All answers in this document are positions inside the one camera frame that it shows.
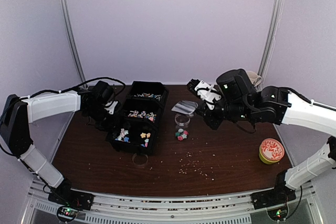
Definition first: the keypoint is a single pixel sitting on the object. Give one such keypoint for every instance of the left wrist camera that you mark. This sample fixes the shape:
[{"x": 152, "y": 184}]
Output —
[{"x": 110, "y": 107}]

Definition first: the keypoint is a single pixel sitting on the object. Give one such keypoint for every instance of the black three-compartment candy bin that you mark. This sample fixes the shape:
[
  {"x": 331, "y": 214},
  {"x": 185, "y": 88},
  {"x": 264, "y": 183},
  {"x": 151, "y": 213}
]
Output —
[{"x": 132, "y": 103}]

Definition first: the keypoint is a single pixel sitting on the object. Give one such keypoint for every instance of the clear jar lid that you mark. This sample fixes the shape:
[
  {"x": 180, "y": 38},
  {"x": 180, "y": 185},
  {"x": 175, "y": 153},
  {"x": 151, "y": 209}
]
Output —
[{"x": 140, "y": 160}]

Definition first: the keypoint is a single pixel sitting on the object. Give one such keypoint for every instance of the metal scoop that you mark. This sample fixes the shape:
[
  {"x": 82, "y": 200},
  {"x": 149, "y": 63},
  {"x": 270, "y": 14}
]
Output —
[{"x": 186, "y": 108}]

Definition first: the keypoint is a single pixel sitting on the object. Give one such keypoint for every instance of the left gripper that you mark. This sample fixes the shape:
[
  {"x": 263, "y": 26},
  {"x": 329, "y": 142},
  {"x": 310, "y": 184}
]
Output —
[{"x": 113, "y": 124}]

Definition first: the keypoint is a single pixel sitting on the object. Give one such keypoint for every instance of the right aluminium frame post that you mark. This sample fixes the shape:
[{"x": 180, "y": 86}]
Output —
[{"x": 271, "y": 38}]

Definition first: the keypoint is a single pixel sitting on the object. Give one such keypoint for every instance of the aluminium frame post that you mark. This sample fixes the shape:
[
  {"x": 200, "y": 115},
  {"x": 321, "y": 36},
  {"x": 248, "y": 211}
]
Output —
[
  {"x": 71, "y": 40},
  {"x": 271, "y": 38}
]

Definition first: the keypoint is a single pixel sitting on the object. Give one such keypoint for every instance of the left aluminium frame post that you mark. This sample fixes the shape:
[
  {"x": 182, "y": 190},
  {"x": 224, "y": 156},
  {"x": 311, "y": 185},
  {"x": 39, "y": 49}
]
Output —
[{"x": 71, "y": 40}]

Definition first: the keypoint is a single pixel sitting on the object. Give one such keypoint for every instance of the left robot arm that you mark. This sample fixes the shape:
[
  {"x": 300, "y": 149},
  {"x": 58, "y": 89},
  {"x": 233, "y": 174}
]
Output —
[{"x": 97, "y": 102}]

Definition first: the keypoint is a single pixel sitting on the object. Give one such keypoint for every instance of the green bowl with red lid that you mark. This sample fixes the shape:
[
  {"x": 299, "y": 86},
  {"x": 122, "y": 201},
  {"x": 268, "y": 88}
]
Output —
[{"x": 271, "y": 151}]

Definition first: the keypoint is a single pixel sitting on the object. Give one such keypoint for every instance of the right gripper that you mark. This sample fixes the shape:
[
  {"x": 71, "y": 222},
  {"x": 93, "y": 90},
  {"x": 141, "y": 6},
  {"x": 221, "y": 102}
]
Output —
[{"x": 213, "y": 123}]

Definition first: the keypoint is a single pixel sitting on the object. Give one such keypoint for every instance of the swirl lollipops pile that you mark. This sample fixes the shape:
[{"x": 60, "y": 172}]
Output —
[{"x": 143, "y": 115}]

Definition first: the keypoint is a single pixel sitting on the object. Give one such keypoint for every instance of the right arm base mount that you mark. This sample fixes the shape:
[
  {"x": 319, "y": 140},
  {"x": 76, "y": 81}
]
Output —
[{"x": 276, "y": 199}]

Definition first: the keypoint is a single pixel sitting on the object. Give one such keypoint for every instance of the clear plastic jar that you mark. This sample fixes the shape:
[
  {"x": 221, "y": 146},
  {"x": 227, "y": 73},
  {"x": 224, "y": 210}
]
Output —
[{"x": 181, "y": 121}]

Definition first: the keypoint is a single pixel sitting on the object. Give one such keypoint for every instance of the cream patterned mug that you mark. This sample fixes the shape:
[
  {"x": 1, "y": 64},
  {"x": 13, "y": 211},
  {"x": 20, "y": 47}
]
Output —
[{"x": 255, "y": 79}]

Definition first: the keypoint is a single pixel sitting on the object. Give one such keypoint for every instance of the star candies pile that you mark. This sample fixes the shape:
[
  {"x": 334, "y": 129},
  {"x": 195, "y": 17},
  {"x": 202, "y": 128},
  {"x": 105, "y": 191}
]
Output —
[{"x": 133, "y": 137}]

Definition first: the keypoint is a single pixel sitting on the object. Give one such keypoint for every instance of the small round lollipops pile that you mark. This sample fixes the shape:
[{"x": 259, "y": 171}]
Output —
[{"x": 149, "y": 95}]

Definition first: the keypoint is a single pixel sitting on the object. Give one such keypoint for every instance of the front aluminium rail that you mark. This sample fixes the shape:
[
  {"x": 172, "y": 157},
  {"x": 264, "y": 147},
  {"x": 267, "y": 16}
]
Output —
[{"x": 226, "y": 208}]

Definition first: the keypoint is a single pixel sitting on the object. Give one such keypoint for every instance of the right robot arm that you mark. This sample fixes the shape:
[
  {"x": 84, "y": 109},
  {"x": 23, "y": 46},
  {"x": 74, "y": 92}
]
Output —
[{"x": 234, "y": 98}]

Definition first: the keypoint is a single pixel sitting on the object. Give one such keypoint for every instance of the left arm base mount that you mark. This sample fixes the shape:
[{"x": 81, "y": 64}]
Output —
[{"x": 71, "y": 202}]

